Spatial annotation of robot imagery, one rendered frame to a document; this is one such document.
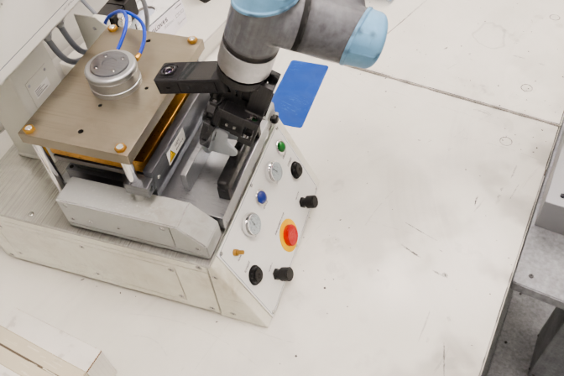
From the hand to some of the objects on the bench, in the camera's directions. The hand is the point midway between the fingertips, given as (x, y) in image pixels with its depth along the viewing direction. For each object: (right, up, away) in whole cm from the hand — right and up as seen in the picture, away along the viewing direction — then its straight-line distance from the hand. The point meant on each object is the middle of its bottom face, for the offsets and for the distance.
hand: (206, 144), depth 93 cm
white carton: (-24, +29, +55) cm, 67 cm away
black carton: (-8, +45, +68) cm, 82 cm away
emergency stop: (+15, -18, +14) cm, 27 cm away
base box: (-10, -13, +23) cm, 28 cm away
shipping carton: (-26, -40, +1) cm, 47 cm away
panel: (+16, -19, +15) cm, 29 cm away
